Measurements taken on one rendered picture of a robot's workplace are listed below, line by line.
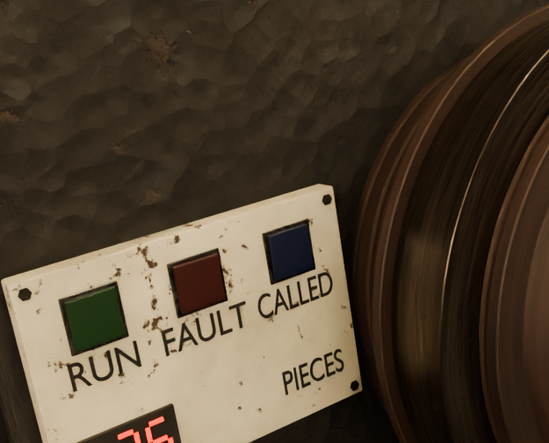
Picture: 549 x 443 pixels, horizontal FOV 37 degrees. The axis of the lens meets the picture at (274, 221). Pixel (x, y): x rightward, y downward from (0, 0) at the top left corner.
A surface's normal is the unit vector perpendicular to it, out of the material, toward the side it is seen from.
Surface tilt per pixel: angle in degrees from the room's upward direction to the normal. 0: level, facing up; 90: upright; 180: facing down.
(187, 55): 90
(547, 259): 66
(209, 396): 90
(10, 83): 90
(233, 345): 90
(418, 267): 71
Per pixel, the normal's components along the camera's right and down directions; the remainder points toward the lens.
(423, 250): -0.83, -0.14
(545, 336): -0.53, 0.15
